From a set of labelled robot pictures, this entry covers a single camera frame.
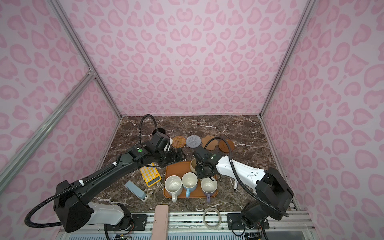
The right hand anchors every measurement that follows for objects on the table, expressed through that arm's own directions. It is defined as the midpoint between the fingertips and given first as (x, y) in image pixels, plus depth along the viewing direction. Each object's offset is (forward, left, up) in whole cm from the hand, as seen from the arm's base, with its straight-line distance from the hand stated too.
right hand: (200, 173), depth 82 cm
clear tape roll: (-22, -3, -5) cm, 23 cm away
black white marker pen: (-4, -20, -6) cm, 21 cm away
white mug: (-5, +15, -6) cm, 17 cm away
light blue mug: (-2, +6, -6) cm, 9 cm away
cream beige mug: (+5, +4, +1) cm, 6 cm away
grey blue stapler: (-9, +34, -2) cm, 35 cm away
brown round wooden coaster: (+22, -15, -7) cm, 28 cm away
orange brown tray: (+6, +12, -7) cm, 16 cm away
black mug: (+37, +30, -9) cm, 48 cm away
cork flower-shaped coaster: (+10, -6, +13) cm, 18 cm away
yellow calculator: (+1, +29, -6) cm, 30 cm away
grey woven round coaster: (+26, +5, -7) cm, 27 cm away
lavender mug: (-5, -5, -7) cm, 10 cm away
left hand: (+4, +9, +12) cm, 15 cm away
